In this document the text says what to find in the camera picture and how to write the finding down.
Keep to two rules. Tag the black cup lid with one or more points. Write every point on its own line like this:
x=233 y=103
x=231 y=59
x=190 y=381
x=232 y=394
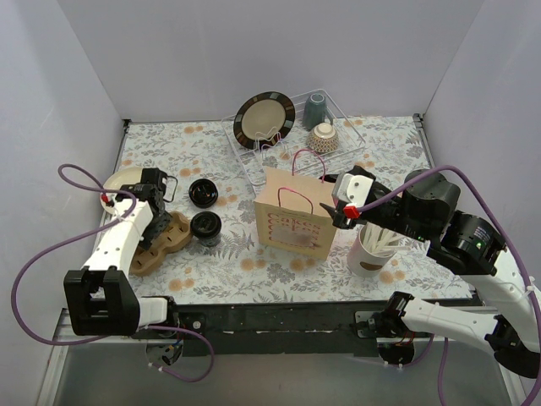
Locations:
x=205 y=224

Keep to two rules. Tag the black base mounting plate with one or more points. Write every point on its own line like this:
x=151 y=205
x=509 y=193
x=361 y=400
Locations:
x=285 y=328

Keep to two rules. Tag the dark rimmed plate in rack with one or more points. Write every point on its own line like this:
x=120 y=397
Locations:
x=264 y=119

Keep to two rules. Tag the grey green mug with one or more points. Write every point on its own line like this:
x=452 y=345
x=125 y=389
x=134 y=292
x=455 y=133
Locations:
x=316 y=111

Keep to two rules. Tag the white cup with stirrers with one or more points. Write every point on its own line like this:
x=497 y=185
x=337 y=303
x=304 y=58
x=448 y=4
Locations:
x=372 y=249

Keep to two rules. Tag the aluminium frame rail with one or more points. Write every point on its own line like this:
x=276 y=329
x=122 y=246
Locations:
x=277 y=368

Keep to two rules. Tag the floral tablecloth mat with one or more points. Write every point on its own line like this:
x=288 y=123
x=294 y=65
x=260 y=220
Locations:
x=240 y=269

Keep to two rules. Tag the cream plate on table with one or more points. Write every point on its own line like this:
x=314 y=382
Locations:
x=122 y=179

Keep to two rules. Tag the black plastic lid stack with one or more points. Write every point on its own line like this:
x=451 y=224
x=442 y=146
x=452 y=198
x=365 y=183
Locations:
x=203 y=193

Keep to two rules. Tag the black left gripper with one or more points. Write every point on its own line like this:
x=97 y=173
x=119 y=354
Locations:
x=158 y=225

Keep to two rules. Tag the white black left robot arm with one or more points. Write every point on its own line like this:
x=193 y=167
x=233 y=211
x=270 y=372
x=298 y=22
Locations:
x=100 y=298

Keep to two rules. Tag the paper bag pink handles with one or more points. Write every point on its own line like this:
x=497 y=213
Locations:
x=289 y=215

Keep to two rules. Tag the dark translucent takeout cup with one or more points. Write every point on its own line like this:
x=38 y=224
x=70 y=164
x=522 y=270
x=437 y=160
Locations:
x=209 y=240

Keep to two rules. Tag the patterned ceramic bowl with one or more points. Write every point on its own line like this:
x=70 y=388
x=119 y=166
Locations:
x=323 y=138

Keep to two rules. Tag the white wire dish rack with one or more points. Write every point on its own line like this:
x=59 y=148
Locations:
x=294 y=151

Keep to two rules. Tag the brown cardboard cup carrier stack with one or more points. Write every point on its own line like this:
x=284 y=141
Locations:
x=174 y=238

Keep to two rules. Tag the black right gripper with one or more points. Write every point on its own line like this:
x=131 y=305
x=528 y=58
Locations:
x=339 y=203

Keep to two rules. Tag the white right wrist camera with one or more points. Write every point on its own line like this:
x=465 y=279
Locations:
x=350 y=193

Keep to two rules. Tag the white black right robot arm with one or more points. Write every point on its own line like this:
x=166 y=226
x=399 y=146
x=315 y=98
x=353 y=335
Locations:
x=473 y=248

